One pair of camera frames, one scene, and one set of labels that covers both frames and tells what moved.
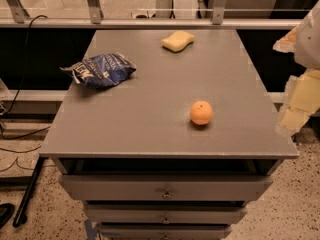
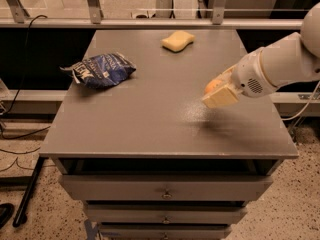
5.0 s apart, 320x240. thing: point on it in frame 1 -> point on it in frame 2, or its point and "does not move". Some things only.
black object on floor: x=6 y=210 does not move
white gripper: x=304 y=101 -> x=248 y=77
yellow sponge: x=178 y=41 does not move
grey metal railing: x=14 y=15 does not move
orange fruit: x=201 y=112 -> x=213 y=85
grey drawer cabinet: x=175 y=150 does not move
